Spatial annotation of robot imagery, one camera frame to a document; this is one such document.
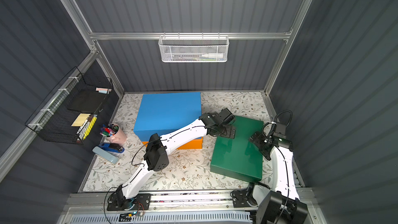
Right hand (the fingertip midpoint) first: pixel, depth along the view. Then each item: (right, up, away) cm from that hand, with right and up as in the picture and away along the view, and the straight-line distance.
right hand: (259, 144), depth 81 cm
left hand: (-16, +6, +3) cm, 17 cm away
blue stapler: (-82, -3, +6) cm, 82 cm away
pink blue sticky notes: (-84, +29, +4) cm, 89 cm away
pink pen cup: (-80, +5, +4) cm, 81 cm away
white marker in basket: (-24, +51, +12) cm, 58 cm away
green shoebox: (-12, -6, -3) cm, 14 cm away
